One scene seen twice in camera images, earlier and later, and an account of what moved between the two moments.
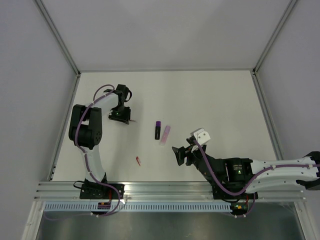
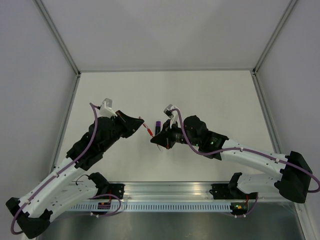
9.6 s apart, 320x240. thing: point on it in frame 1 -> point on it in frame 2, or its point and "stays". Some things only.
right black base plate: x=218 y=194 stays
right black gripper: x=189 y=152 -> x=165 y=138
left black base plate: x=100 y=191 stays
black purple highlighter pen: x=158 y=127 stays
